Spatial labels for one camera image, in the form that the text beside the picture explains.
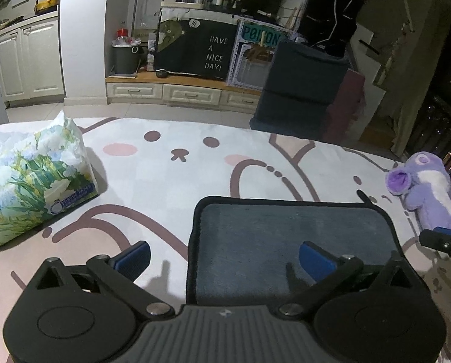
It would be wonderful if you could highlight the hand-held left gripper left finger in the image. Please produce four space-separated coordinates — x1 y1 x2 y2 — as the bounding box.
32 241 175 317

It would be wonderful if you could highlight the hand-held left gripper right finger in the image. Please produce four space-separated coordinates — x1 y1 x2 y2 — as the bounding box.
278 241 423 317

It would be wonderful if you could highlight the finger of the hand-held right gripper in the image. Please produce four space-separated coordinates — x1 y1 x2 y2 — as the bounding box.
418 226 451 266

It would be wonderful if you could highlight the dark grey towel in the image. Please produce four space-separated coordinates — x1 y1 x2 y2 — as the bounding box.
185 196 406 308

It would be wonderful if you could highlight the purple plush toy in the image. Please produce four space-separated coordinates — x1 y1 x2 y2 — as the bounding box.
385 151 451 232

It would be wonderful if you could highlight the floral tissue pack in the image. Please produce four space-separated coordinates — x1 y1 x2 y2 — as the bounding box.
0 110 100 256

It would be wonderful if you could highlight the cream low drawer cabinet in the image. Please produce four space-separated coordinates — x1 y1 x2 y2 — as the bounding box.
105 73 265 115

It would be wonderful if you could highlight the dark blue padded chair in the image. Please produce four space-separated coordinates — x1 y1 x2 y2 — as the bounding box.
249 39 351 137

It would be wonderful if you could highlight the dark green trash bin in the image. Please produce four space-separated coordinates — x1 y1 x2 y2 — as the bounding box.
112 40 143 77

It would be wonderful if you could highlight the black printed cloth cover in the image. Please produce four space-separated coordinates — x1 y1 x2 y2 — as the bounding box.
155 8 238 81

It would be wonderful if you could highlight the white kitchen cabinet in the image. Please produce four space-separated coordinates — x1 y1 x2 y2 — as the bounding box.
0 11 66 103

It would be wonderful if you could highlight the teal framed sign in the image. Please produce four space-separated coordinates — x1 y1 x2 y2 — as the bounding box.
227 18 291 88

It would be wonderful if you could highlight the black hanging jacket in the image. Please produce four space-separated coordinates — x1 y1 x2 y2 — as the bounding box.
297 0 365 58

